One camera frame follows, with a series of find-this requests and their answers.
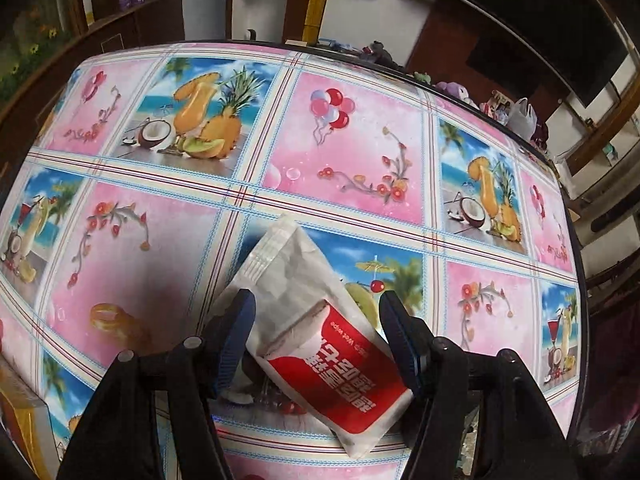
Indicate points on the white plastic bag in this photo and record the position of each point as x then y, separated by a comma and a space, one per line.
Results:
522, 116

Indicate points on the yellow wooden post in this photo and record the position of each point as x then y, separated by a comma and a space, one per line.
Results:
316, 0

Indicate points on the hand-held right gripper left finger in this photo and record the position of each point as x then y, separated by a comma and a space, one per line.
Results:
235, 335

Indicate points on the dark plush toy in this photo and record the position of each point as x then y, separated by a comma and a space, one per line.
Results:
380, 53

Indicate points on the black television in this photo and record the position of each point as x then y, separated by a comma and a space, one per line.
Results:
540, 25

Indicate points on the purple plush toy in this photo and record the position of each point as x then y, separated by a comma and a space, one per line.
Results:
457, 92

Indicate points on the wooden chair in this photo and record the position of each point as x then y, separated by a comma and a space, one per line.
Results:
610, 215

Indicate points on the fruit print tablecloth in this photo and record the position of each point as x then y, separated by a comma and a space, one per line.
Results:
350, 135

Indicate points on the flower wall poster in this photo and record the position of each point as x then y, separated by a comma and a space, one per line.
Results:
25, 55

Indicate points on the brown wooden cabinet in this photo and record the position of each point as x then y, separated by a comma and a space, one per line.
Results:
140, 25

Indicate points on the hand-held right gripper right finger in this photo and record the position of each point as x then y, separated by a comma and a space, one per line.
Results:
400, 340

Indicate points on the yellow cardboard box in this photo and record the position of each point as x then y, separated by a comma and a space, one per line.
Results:
22, 415

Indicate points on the red white wet wipe packet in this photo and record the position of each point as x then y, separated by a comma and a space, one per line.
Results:
325, 360

